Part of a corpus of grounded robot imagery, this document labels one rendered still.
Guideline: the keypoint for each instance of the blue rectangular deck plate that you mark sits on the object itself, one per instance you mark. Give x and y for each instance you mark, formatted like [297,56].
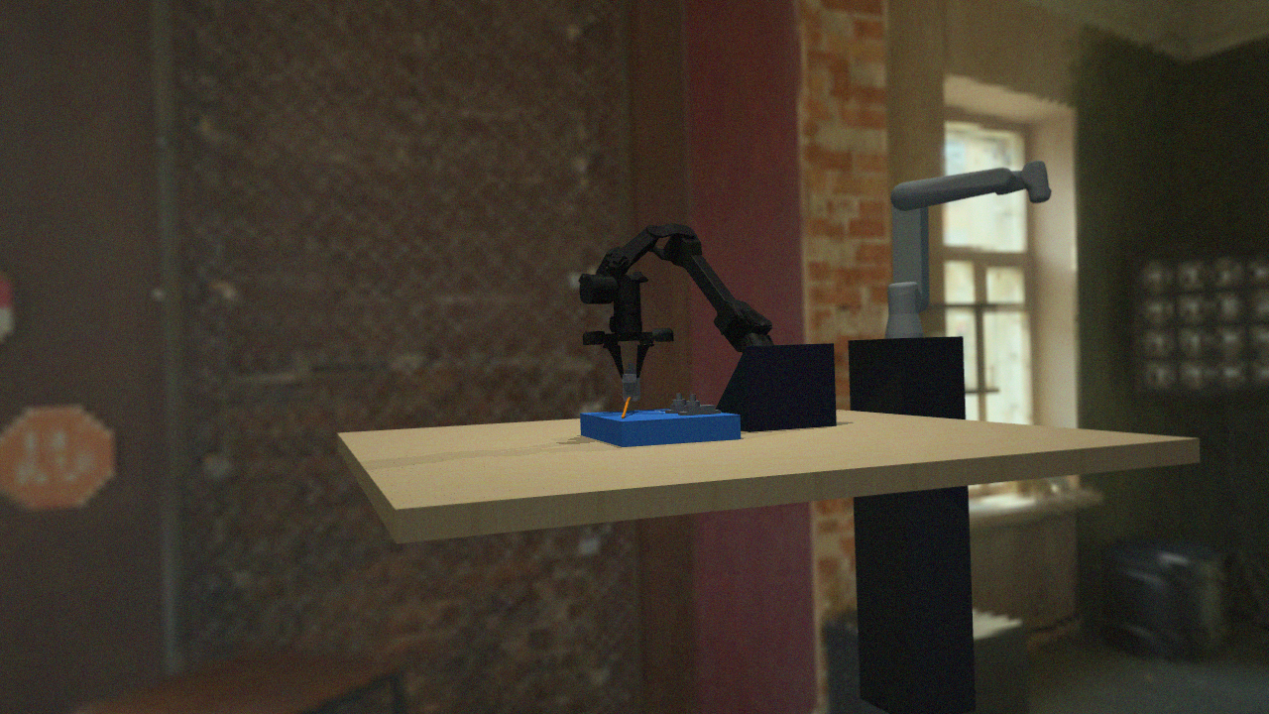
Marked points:
[684,422]

